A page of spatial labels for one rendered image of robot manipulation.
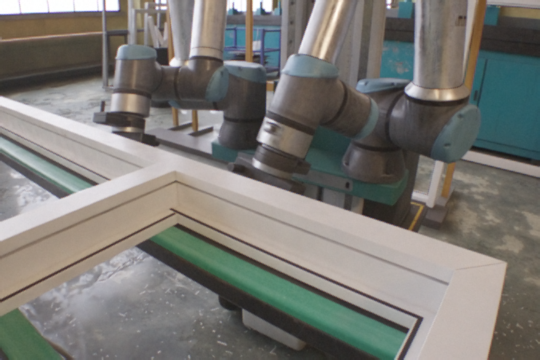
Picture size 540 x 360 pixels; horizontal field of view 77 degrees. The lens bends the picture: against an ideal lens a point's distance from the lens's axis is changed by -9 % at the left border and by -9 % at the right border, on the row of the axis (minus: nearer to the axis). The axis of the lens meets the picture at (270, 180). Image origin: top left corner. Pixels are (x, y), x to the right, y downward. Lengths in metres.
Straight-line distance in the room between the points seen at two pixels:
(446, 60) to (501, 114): 3.08
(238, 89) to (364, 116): 0.60
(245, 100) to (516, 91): 3.05
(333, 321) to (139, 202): 0.29
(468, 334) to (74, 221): 0.41
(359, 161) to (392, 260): 0.69
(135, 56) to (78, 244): 0.53
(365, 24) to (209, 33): 0.48
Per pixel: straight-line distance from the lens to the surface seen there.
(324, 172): 1.11
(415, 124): 0.92
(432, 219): 2.38
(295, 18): 1.31
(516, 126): 3.96
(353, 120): 0.69
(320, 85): 0.61
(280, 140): 0.60
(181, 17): 1.23
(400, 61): 4.06
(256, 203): 0.45
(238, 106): 1.23
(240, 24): 9.39
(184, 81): 0.96
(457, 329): 0.31
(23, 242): 0.45
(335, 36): 0.81
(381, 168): 1.05
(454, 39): 0.88
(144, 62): 0.90
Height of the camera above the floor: 1.14
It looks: 24 degrees down
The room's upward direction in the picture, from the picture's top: 1 degrees clockwise
